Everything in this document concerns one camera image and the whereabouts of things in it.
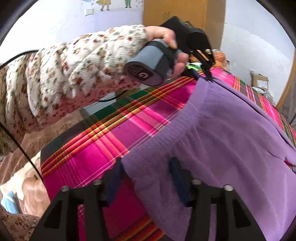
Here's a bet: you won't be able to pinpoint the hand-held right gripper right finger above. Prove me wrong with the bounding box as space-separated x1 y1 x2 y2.
169 157 266 241

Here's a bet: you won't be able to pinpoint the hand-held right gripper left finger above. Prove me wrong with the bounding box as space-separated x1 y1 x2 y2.
30 158 123 241

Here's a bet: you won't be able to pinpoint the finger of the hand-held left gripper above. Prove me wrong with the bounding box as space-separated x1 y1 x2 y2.
185 66 200 80
191 49 215 82

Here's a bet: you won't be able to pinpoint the purple knit garment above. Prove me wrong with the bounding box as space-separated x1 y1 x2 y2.
121 77 296 241

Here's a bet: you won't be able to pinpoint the person's left forearm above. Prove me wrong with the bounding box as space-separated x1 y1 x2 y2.
3 24 149 139

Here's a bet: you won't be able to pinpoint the person's left hand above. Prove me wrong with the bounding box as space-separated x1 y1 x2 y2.
144 25 189 78

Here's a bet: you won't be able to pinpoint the pink green plaid cloth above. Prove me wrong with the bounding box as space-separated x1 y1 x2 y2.
40 67 296 241

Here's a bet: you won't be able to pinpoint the wooden wardrobe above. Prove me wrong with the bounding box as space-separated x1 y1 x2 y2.
143 0 226 50

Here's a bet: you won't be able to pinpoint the cardboard parcel box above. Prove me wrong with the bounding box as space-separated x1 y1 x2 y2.
250 71 270 90

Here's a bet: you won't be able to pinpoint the grey parcel bags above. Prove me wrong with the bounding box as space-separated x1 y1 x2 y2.
251 86 275 103

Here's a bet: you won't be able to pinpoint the person's floral jacket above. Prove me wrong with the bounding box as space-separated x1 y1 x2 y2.
0 65 41 241

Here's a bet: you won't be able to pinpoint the cartoon wall sticker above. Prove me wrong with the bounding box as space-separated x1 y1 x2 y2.
81 0 144 11

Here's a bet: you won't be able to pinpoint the wooden door frame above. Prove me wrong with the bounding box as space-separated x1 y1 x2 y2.
276 76 296 112

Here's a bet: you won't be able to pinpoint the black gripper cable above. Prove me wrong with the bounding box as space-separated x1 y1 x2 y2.
0 49 44 183

